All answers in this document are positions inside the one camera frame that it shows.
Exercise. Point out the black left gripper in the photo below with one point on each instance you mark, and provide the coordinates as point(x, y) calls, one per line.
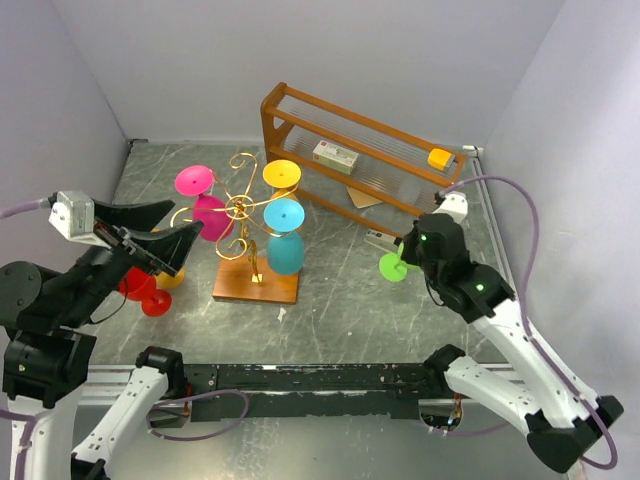
point(166, 248)

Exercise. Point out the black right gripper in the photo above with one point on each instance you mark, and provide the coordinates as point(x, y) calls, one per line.
point(407, 252)

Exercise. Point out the green plastic wine glass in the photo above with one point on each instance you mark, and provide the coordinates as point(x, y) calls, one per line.
point(394, 269)

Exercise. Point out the red plastic wine glass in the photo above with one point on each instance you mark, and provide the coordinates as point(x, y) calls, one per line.
point(141, 287)

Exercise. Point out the pink plastic wine glass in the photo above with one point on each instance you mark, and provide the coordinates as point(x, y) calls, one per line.
point(197, 181)

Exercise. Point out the blue plastic wine glass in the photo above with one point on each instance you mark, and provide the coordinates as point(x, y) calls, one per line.
point(285, 247)

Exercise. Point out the yellow plastic wine glass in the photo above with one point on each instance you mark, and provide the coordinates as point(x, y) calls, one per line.
point(283, 176)

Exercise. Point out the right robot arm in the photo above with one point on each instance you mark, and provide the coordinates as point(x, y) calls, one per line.
point(559, 415)

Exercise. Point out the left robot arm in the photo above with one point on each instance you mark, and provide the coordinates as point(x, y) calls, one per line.
point(46, 361)

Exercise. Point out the orange plastic wine glass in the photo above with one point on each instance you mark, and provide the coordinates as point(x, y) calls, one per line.
point(167, 281)

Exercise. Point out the wooden rack base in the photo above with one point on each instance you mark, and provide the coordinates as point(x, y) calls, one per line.
point(234, 282)

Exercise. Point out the wooden shelf rack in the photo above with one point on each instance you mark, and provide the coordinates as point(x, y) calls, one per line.
point(392, 165)

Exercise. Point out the yellow grey box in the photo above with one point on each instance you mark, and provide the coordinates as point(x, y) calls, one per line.
point(440, 159)

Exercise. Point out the tan cardboard piece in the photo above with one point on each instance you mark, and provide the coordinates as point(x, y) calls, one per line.
point(360, 199)

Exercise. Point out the small white card box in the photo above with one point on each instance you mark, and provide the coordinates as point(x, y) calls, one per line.
point(335, 157)

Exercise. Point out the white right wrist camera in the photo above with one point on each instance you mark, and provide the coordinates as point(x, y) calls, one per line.
point(453, 204)

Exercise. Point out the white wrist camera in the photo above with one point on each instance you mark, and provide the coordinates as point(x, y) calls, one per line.
point(453, 204)
point(73, 216)

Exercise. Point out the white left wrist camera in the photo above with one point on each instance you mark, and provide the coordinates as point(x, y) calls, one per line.
point(73, 216)

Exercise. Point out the gold wire glass rack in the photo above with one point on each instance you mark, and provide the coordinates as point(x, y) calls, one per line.
point(239, 207)

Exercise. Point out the aluminium frame rail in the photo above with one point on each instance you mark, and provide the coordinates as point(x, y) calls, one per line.
point(488, 247)

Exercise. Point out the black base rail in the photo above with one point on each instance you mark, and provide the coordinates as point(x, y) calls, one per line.
point(405, 391)

